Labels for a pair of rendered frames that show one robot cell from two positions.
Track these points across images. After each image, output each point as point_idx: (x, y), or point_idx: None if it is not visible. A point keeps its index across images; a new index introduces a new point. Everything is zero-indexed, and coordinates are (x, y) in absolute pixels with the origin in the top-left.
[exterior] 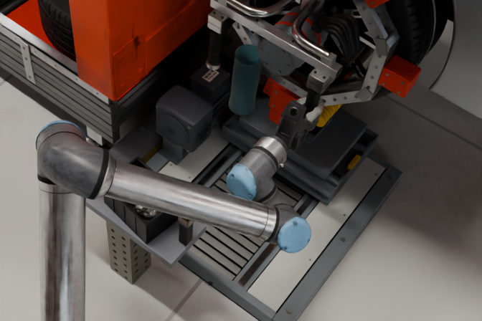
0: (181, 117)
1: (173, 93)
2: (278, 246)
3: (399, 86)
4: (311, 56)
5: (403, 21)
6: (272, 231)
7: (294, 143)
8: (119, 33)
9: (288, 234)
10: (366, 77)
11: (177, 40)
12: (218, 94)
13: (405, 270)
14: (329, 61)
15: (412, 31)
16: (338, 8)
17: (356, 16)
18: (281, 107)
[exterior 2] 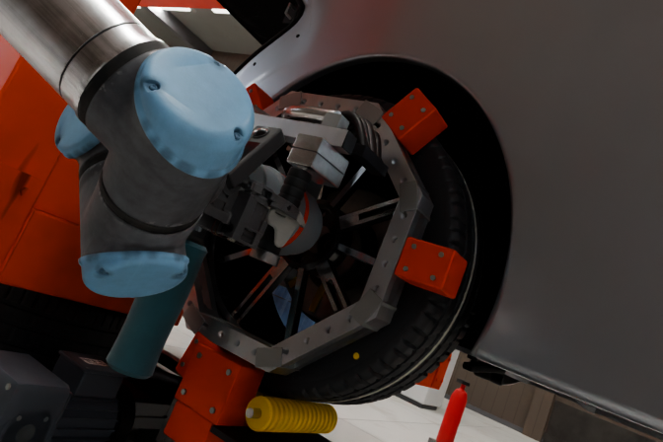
0: (4, 370)
1: (16, 353)
2: (134, 83)
3: (435, 263)
4: (307, 122)
5: (438, 190)
6: (137, 42)
7: (238, 213)
8: (8, 129)
9: (185, 65)
10: (374, 267)
11: (74, 283)
12: (89, 399)
13: None
14: (337, 115)
15: (452, 205)
16: (337, 216)
17: (362, 221)
18: (197, 392)
